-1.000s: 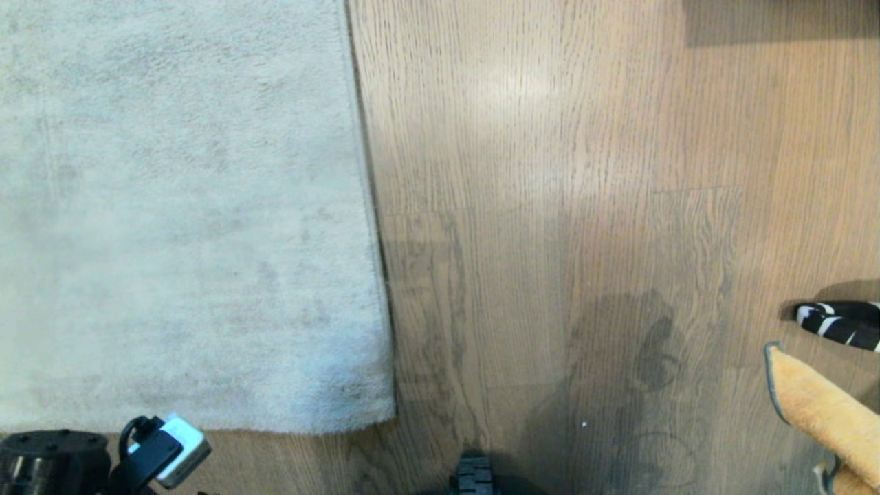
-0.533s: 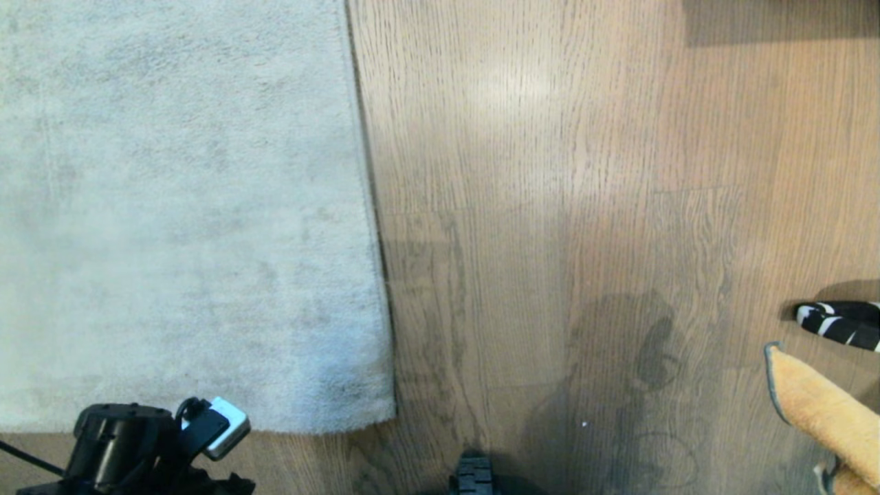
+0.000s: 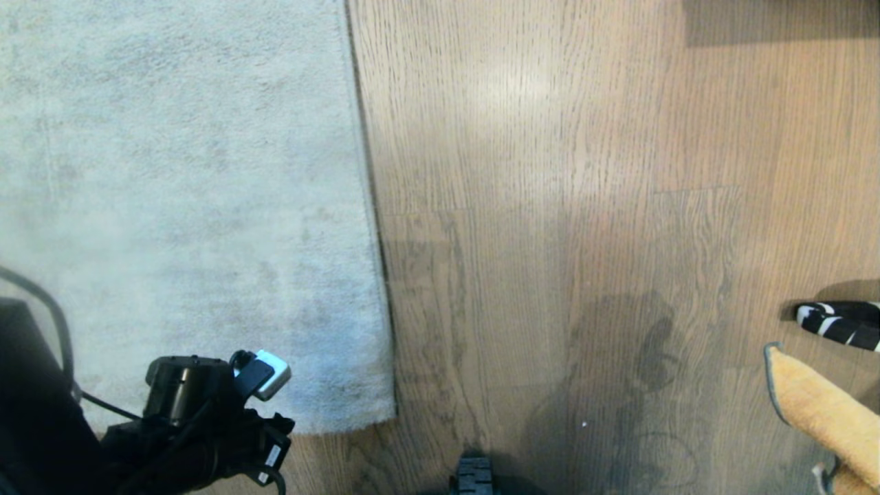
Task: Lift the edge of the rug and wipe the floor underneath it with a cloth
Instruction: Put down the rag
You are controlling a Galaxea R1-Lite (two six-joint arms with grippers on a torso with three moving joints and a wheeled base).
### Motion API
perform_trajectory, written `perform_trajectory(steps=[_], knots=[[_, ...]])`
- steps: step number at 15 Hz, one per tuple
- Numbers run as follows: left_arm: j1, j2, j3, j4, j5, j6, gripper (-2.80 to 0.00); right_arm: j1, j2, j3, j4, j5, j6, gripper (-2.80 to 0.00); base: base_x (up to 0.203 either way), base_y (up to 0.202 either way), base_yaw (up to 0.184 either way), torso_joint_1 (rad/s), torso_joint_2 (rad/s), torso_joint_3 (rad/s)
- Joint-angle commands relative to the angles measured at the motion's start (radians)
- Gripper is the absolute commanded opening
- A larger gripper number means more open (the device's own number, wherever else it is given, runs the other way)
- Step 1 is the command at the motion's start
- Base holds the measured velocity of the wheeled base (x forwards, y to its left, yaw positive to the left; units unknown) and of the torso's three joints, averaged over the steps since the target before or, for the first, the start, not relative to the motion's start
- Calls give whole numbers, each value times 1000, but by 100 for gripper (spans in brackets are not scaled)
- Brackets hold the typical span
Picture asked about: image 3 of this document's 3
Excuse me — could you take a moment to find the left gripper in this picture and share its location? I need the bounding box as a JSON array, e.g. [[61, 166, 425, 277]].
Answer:
[[219, 410, 296, 490]]

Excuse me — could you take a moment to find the black cable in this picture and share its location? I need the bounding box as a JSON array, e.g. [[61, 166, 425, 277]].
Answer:
[[0, 265, 144, 421]]

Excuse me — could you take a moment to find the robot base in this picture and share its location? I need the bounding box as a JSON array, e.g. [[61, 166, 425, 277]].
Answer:
[[448, 454, 497, 495]]

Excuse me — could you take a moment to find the light grey rug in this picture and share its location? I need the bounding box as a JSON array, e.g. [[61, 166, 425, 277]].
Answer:
[[0, 0, 399, 437]]

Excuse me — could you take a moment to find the black white striped fabric item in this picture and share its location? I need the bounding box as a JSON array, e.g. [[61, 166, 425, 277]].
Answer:
[[794, 300, 880, 353]]

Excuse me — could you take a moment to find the orange cloth with grey edge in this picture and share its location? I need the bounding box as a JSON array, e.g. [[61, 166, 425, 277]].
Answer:
[[763, 342, 880, 495]]

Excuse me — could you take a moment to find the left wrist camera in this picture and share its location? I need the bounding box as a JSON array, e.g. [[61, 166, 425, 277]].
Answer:
[[231, 349, 292, 403]]

